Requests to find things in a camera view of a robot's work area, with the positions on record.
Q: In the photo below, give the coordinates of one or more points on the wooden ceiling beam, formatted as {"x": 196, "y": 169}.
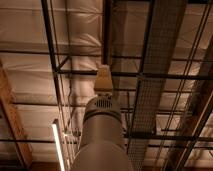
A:
{"x": 13, "y": 120}

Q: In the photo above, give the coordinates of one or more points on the fluorescent tube light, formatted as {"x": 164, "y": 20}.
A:
{"x": 55, "y": 128}

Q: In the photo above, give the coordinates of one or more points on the wire mesh cable tray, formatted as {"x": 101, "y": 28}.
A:
{"x": 163, "y": 25}

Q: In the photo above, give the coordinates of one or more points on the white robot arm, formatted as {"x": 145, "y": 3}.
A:
{"x": 102, "y": 144}

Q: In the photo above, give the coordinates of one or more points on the black steel ceiling truss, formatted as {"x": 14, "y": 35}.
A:
{"x": 55, "y": 74}

